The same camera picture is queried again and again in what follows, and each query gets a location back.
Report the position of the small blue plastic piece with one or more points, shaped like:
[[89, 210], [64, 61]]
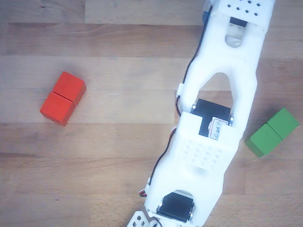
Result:
[[206, 16]]

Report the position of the long red block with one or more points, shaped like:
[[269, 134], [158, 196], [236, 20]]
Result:
[[64, 98]]

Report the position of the long green block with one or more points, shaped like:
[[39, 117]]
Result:
[[272, 134]]

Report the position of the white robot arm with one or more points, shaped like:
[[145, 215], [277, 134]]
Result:
[[213, 153]]

